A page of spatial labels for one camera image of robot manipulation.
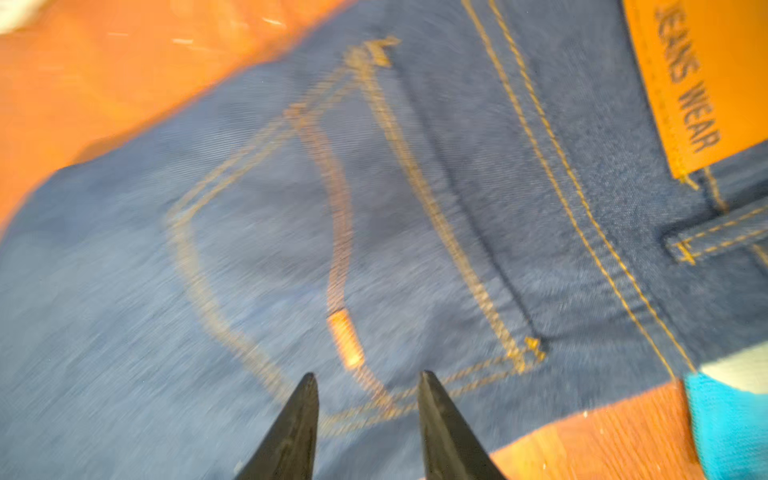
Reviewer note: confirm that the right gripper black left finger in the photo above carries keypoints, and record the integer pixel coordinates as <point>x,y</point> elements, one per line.
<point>288,449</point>

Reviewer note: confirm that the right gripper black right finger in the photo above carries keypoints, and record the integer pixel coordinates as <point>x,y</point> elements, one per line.
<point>450,449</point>

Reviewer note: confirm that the blue denim trousers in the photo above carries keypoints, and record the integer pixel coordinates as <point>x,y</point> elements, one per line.
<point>551,205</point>

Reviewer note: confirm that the grey blue work glove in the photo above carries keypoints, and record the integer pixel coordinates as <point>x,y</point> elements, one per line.
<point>727,401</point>

